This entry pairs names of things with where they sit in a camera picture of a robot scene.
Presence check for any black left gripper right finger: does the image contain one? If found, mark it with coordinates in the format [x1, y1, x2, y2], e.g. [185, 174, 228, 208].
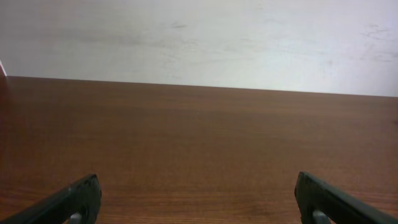
[294, 172, 397, 224]

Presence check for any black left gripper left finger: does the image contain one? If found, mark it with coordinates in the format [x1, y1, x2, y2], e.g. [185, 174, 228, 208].
[1, 174, 102, 224]

